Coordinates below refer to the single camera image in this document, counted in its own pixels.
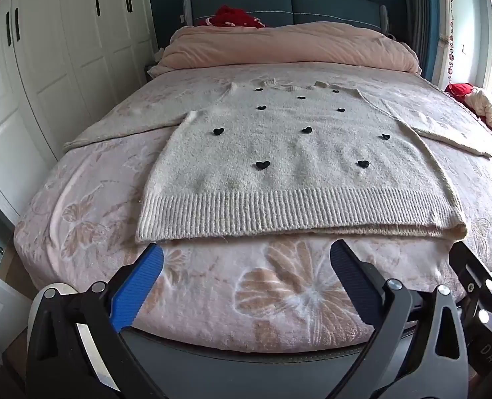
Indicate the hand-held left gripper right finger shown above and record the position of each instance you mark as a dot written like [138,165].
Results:
[352,282]

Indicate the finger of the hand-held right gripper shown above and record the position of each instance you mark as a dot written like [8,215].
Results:
[472,266]

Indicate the grey curtain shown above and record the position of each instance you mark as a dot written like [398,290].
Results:
[422,20]

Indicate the red cloth by window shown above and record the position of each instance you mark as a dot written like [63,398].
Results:
[460,91]

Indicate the pink floral blanket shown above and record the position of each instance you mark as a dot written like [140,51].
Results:
[212,291]

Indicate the blue bed headboard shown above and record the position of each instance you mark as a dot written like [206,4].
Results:
[333,8]

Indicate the cream sweater with black hearts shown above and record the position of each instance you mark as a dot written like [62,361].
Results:
[250,145]

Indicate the red cloth on pillow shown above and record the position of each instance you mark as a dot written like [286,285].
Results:
[233,17]

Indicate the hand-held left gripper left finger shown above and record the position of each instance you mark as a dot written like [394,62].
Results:
[140,289]

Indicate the white wardrobe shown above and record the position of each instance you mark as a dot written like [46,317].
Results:
[84,50]

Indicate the pink duvet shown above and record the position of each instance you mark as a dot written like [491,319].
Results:
[291,45]

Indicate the white door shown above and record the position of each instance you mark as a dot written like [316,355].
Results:
[1,311]

